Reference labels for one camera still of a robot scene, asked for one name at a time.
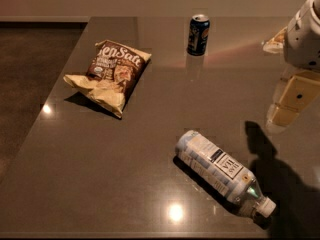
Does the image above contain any brown chip bag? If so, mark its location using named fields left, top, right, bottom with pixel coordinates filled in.
left=63, top=40, right=151, bottom=118

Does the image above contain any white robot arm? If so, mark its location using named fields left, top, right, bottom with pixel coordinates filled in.
left=263, top=0, right=320, bottom=133

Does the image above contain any blue plastic bottle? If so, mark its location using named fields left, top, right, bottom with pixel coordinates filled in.
left=176, top=130, right=276, bottom=218

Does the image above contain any dark blue soda can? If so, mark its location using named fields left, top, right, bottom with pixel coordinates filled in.
left=187, top=14, right=210, bottom=56

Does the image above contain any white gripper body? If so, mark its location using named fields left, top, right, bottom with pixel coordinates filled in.
left=284, top=0, right=320, bottom=71

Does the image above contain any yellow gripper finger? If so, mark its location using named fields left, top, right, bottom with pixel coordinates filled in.
left=262, top=27, right=287, bottom=54
left=266, top=67, right=320, bottom=133

